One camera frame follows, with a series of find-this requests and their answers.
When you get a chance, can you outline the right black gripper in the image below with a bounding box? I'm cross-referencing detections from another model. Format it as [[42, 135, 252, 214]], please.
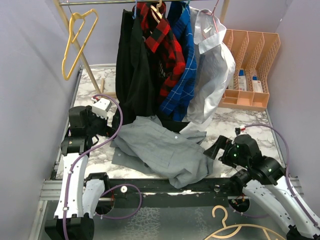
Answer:
[[203, 134, 250, 168]]

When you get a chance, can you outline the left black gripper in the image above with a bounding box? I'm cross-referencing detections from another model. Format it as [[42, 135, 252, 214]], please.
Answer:
[[86, 105, 120, 139]]

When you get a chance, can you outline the grey button shirt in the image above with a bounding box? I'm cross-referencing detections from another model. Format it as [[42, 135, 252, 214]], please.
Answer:
[[110, 116, 214, 189]]

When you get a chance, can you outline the yellow wire hanger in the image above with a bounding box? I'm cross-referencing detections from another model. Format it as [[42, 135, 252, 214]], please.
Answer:
[[61, 8, 99, 81]]

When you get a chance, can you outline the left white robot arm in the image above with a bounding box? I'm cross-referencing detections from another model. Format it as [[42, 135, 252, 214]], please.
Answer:
[[44, 104, 116, 240]]

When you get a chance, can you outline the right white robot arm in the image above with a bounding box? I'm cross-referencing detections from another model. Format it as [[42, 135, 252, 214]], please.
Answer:
[[204, 134, 320, 240]]

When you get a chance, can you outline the black hanging shirt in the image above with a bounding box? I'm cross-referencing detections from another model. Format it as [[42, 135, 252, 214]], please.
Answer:
[[115, 9, 157, 125]]

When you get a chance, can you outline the blue plaid shirt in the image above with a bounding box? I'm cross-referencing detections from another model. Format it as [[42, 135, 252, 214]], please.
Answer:
[[159, 1, 197, 121]]

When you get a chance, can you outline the beige hanger in foreground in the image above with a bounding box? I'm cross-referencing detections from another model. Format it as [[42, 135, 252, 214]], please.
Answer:
[[205, 205, 285, 240]]

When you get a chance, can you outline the white hanging shirt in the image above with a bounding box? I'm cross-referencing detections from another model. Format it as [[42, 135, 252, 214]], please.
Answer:
[[180, 7, 236, 134]]

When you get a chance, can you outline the red black plaid shirt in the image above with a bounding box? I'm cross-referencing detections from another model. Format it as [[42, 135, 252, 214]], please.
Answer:
[[136, 2, 183, 104]]

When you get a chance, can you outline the beige wooden hanger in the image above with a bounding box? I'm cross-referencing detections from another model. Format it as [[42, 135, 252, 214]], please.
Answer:
[[150, 0, 163, 24]]

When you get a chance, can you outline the white box in organizer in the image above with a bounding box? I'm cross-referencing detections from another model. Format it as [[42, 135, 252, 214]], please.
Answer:
[[252, 69, 263, 93], [238, 68, 247, 91]]

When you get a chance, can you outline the orange plastic file organizer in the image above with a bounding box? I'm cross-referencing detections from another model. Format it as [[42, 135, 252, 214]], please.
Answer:
[[219, 29, 281, 111]]

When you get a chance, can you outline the wooden clothes rack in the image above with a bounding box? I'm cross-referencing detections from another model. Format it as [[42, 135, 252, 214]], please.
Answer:
[[52, 0, 231, 99]]

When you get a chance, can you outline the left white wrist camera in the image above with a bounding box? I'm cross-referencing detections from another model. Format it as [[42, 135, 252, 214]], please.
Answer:
[[92, 98, 112, 119]]

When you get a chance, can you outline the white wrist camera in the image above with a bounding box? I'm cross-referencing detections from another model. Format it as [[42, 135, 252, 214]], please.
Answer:
[[234, 126, 246, 136], [92, 98, 112, 119]]

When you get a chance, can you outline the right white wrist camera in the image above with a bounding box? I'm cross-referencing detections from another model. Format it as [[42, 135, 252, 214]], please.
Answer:
[[234, 126, 246, 136]]

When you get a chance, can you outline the blue wire hanger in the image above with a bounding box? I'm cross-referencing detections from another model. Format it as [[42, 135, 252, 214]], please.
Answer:
[[132, 0, 138, 20]]

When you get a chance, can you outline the pink wire hanger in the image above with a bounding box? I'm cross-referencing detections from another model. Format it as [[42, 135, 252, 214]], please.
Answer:
[[200, 0, 219, 39]]

